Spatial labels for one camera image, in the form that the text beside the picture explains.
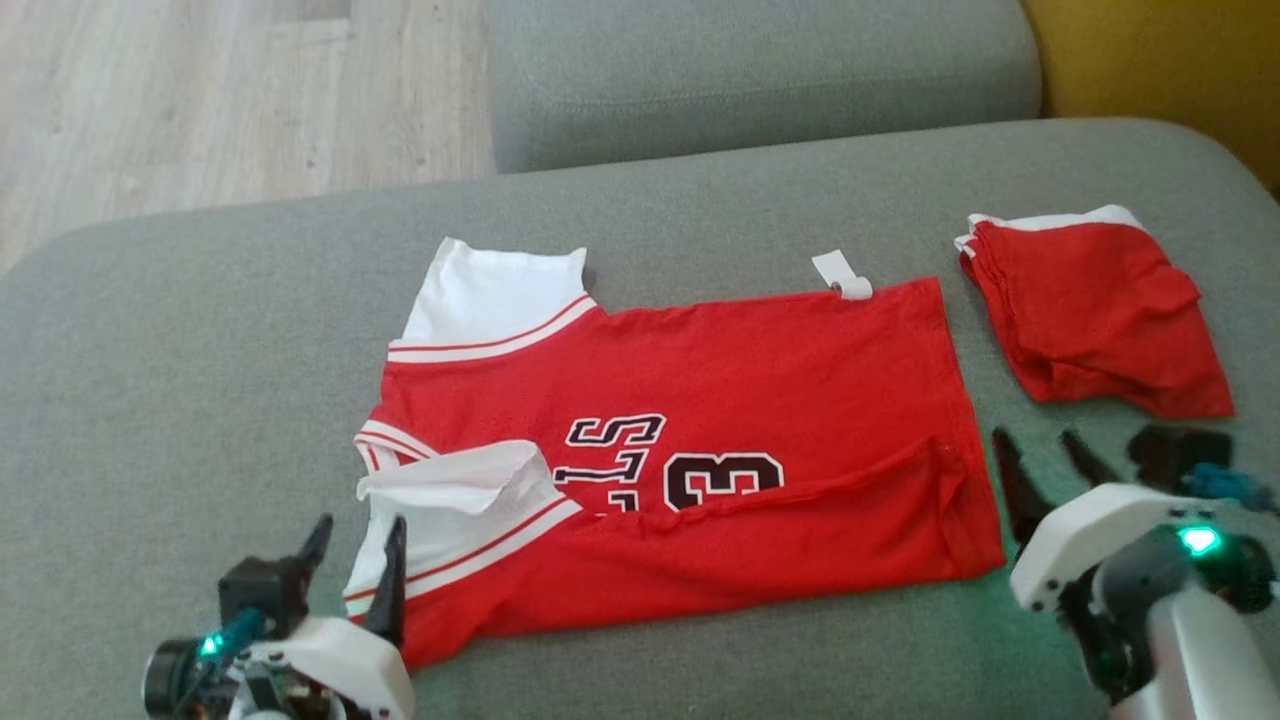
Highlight left teal plug black cable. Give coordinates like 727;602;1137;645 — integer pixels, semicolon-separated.
195;608;269;666

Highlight right teal plug black cable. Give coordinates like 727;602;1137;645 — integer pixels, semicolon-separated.
1185;462;1280;517

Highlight large grey sofa seat cushion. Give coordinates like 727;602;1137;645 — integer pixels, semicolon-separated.
0;118;1280;720

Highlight teal plug black cable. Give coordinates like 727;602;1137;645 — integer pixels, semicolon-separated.
195;608;269;666
1185;462;1280;517

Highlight red Bulls jersey white sleeves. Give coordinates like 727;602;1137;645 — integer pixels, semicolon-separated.
343;237;1006;669

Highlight wide yellow sofa backrest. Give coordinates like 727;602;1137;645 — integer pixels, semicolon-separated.
1020;0;1280;196

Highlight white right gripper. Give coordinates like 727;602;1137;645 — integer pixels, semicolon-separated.
991;427;1217;614

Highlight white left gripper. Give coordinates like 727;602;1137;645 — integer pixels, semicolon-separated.
233;514;417;720

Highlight red Bulls shorts white stripe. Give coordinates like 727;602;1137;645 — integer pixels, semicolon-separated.
953;205;1236;419

